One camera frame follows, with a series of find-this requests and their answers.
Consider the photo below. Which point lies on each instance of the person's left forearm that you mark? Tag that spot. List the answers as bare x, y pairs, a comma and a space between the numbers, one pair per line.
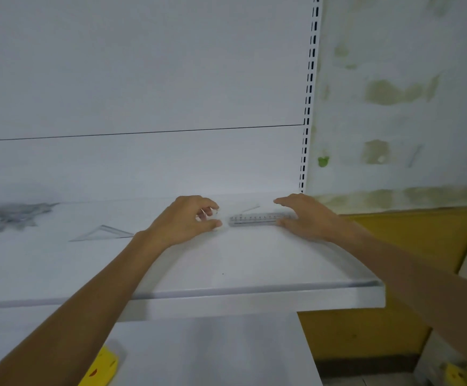
69, 313

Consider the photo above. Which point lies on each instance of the person's right thumb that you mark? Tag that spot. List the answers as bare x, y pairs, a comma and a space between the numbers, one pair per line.
287, 223

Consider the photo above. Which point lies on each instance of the white shelf back panel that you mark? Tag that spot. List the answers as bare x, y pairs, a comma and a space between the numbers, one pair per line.
137, 76

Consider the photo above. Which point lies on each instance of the person's right hand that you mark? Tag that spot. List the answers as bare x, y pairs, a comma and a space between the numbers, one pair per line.
318, 221

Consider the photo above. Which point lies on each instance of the person's right forearm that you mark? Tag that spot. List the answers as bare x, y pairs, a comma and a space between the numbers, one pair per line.
418, 285

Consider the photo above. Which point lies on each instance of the yellow packet with red mark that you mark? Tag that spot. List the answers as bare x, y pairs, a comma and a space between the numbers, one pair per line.
103, 367

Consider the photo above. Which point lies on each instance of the person's left hand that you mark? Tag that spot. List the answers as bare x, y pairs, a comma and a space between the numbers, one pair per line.
177, 225

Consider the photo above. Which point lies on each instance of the person's left thumb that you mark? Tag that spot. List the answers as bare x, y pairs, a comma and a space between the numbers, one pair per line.
210, 225

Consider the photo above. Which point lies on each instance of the white slotted shelf upright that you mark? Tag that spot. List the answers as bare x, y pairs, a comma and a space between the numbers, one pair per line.
310, 100

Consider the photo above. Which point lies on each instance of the yellow packets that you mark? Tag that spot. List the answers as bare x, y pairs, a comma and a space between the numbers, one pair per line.
464, 375

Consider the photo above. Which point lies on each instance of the clear plastic straight ruler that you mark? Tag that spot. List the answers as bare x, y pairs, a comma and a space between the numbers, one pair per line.
253, 219

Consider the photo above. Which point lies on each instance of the clear plastic triangle set square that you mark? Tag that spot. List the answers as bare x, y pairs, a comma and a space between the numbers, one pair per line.
107, 233

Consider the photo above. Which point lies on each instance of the pile of clear plastic rulers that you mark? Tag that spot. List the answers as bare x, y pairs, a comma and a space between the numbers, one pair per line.
8, 216

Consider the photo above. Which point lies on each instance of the white metal shelf board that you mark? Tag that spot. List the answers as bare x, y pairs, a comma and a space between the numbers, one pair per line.
237, 269

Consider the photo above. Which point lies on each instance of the white lower shelf board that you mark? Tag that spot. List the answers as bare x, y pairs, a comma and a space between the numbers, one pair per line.
217, 349

